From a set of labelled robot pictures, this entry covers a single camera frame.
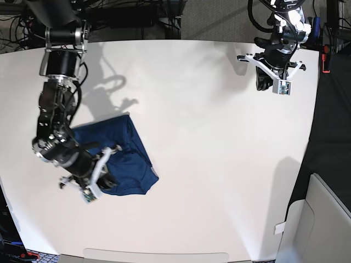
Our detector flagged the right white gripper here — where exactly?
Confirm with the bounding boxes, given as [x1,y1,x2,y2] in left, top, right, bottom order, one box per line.
[59,144,122,191]

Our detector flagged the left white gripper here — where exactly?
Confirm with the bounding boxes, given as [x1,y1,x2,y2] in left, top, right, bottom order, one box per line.
[237,53,307,91]

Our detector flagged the blue long-sleeve T-shirt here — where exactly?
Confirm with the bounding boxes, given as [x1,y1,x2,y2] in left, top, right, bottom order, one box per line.
[73,115,158,196]

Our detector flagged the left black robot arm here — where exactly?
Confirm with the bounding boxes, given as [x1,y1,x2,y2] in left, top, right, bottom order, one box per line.
[237,1,312,95]

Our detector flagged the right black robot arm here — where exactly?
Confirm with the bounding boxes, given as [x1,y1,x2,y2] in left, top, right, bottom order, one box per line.
[26,1,117,192]

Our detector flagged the orange clamp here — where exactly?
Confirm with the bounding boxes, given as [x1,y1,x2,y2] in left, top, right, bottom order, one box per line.
[321,44,331,73]

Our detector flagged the beige plastic bin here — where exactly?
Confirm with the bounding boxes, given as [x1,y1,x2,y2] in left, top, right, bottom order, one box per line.
[276,173,350,262]

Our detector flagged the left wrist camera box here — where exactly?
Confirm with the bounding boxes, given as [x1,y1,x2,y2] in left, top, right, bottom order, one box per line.
[273,79,292,95]

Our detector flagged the blue handled tool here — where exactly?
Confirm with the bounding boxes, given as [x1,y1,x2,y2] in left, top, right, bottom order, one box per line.
[313,16,320,43]

